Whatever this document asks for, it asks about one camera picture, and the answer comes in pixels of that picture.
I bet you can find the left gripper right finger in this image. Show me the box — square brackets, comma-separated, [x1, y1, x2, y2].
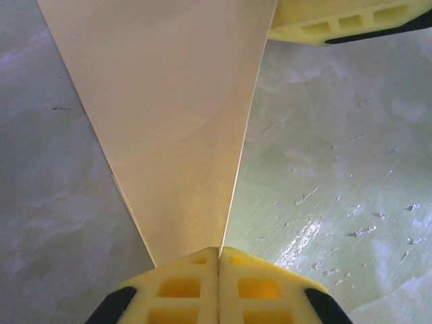
[218, 246, 354, 324]

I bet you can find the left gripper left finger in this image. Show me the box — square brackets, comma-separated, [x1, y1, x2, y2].
[84, 246, 219, 324]

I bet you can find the yellow paper sheet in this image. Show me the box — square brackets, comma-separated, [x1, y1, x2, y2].
[35, 0, 279, 269]

